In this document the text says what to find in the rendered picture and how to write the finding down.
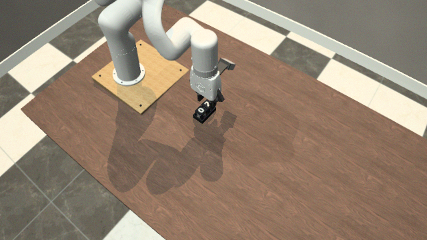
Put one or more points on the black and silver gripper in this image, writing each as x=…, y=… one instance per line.
x=209, y=88

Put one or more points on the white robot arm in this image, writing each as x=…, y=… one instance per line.
x=120, y=15

